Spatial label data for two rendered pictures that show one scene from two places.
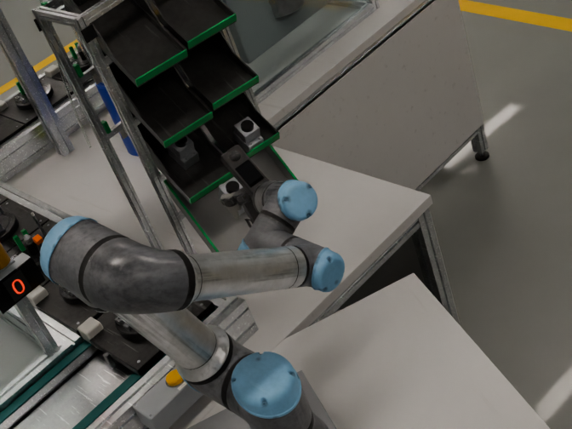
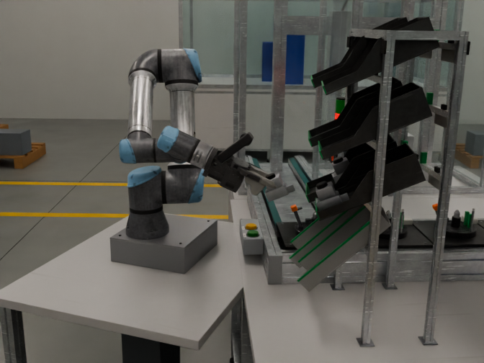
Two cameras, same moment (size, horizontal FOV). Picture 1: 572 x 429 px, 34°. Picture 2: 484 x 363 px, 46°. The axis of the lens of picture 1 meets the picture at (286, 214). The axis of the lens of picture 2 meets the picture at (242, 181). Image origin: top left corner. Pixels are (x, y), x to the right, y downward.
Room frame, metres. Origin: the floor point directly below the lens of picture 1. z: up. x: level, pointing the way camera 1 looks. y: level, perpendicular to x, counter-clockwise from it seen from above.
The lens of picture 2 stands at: (2.43, -1.35, 1.68)
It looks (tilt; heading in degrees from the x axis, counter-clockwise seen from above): 16 degrees down; 119
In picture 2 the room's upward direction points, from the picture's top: 1 degrees clockwise
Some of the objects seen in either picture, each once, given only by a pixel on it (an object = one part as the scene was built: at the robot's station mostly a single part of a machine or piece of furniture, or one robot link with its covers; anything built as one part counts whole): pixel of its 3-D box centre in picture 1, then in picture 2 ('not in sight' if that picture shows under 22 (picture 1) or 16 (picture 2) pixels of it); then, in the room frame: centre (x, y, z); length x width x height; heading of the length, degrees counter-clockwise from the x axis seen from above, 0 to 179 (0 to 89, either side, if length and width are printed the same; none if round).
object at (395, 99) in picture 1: (322, 128); not in sight; (3.14, -0.25, 0.43); 1.11 x 0.68 x 0.86; 123
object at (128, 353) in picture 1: (146, 320); (314, 235); (1.75, 0.40, 0.96); 0.24 x 0.24 x 0.02; 33
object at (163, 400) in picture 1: (180, 387); (251, 235); (1.52, 0.35, 0.93); 0.21 x 0.07 x 0.06; 123
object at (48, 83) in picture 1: (30, 88); not in sight; (3.16, 0.69, 1.01); 0.24 x 0.24 x 0.13; 33
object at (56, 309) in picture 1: (80, 272); (387, 220); (1.96, 0.54, 1.01); 0.24 x 0.24 x 0.13; 33
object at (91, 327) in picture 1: (91, 330); not in sight; (1.78, 0.53, 0.97); 0.05 x 0.05 x 0.04; 33
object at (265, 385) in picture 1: (268, 395); (147, 186); (1.22, 0.15, 1.12); 0.13 x 0.12 x 0.14; 34
